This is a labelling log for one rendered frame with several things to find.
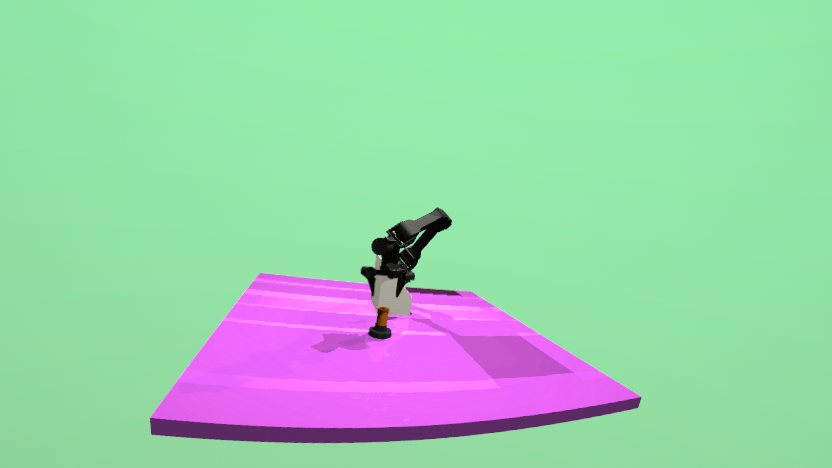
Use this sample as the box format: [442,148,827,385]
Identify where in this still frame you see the grey round pedestal with dark shaft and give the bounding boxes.
[368,323,392,339]

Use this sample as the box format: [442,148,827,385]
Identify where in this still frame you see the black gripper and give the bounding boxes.
[361,254,415,297]

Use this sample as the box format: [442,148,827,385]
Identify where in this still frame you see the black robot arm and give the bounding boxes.
[371,207,452,279]

